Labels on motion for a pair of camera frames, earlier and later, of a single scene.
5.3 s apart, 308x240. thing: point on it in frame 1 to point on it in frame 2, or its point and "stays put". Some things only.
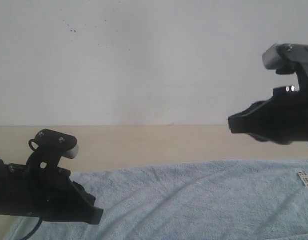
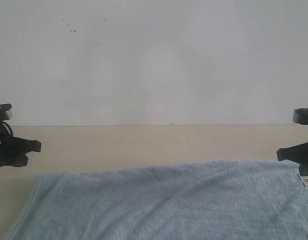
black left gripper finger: [92, 216] to [15, 159]
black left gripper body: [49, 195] to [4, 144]
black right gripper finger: [256, 108] to [300, 154]
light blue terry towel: [232, 200] stays put
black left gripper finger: [88, 199] to [27, 146]
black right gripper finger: [258, 121] to [306, 168]
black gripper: [48, 146] to [0, 112]
